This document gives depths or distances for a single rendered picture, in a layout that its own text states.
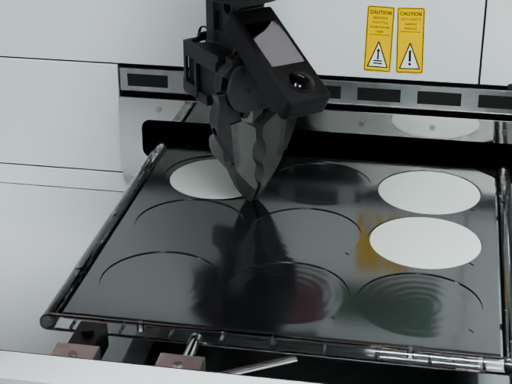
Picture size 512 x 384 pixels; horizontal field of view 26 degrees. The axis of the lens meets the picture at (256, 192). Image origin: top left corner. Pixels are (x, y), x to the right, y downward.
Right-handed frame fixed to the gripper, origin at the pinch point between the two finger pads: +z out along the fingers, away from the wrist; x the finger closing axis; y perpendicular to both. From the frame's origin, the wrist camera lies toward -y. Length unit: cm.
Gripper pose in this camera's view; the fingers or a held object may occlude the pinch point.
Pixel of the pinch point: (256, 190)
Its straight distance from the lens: 106.3
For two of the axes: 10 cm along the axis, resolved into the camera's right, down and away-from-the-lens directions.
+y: -5.6, -3.6, 7.5
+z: 0.0, 9.0, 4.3
